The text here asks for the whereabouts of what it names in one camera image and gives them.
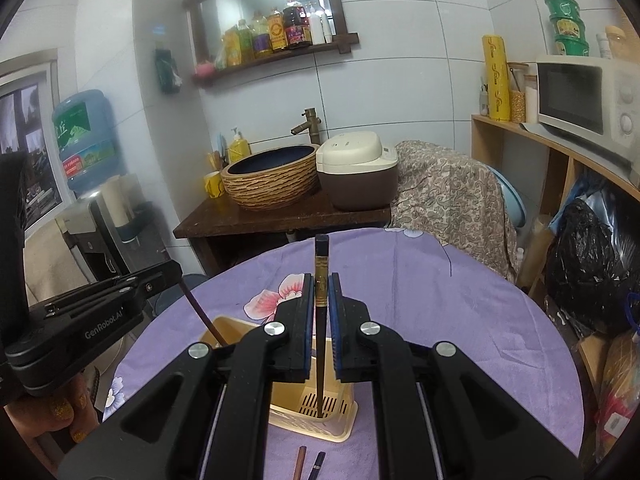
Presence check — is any wooden framed mirror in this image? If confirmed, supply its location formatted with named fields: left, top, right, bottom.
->
left=182, top=0, right=360, bottom=88

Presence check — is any white storage jar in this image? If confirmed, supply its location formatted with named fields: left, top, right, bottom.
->
left=524, top=75, right=540, bottom=125

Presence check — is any woven sink basin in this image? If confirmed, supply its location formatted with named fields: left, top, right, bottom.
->
left=220, top=143, right=322, bottom=211

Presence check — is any green wall-hung bag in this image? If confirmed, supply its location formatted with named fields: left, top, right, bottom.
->
left=154, top=42, right=181, bottom=95

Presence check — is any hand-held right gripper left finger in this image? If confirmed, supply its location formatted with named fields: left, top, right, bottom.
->
left=59, top=273, right=318, bottom=480

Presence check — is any row of condiment bottles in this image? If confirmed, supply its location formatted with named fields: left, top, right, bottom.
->
left=215, top=0, right=335, bottom=70

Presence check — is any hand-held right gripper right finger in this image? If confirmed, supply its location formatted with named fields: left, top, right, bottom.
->
left=327, top=272, right=586, bottom=480

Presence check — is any white framed window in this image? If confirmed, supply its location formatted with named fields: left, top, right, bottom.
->
left=0, top=50, right=66, bottom=241

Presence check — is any light wooden shelf unit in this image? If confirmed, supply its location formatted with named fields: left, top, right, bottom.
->
left=471, top=114, right=640, bottom=376

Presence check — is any blue water jug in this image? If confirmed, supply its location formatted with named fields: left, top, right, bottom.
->
left=51, top=89, right=123, bottom=198

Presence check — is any dark teal roll holder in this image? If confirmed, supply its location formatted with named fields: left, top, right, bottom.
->
left=115, top=202, right=156, bottom=243

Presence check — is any blue plastic basin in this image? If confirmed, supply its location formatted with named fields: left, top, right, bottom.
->
left=487, top=165, right=527, bottom=228

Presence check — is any dark wooden vanity counter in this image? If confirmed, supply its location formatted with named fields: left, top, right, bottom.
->
left=172, top=191, right=393, bottom=278

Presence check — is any yellow soap dispenser bottle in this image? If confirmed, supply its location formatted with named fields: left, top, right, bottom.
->
left=227, top=127, right=251, bottom=165

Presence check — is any beige paper roll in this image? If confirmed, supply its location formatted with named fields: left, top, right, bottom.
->
left=100, top=177, right=136, bottom=226

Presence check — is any cream and brown rice cooker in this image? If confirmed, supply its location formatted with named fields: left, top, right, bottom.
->
left=315, top=131, right=400, bottom=212

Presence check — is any bronze faucet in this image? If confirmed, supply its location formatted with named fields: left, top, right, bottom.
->
left=291, top=107, right=326, bottom=146

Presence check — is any orange plastic bag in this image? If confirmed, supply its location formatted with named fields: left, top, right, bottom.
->
left=595, top=330, right=640, bottom=456

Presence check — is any person's left hand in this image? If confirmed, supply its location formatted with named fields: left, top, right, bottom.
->
left=0, top=367, right=104, bottom=445

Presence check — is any green instant noodle bowl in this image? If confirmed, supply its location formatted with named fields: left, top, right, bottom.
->
left=549, top=16, right=586, bottom=38
left=552, top=35, right=590, bottom=57

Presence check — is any metal utensil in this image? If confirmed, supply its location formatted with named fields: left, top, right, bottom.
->
left=314, top=234, right=330, bottom=420

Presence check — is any patterned beige cloth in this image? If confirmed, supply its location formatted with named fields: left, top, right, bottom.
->
left=392, top=140, right=518, bottom=281

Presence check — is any white microwave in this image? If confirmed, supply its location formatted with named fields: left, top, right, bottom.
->
left=536, top=55, right=640, bottom=168

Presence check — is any stack of green bowls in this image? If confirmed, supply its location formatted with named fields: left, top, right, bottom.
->
left=544, top=0, right=581, bottom=18

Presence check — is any water dispenser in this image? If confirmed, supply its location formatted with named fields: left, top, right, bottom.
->
left=55, top=175, right=171, bottom=281

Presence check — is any glass jar with grains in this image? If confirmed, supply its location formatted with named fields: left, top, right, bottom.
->
left=507, top=62, right=528, bottom=124

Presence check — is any purple floral tablecloth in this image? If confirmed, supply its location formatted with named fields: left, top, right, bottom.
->
left=112, top=227, right=586, bottom=480

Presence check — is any cream plastic utensil holder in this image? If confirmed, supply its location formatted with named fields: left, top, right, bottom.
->
left=199, top=315, right=360, bottom=443

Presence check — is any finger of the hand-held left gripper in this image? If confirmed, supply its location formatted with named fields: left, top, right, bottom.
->
left=44, top=279, right=172, bottom=319
left=114, top=259, right=184, bottom=286

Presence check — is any black plastic bag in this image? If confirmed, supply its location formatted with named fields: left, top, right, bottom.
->
left=545, top=199, right=632, bottom=341

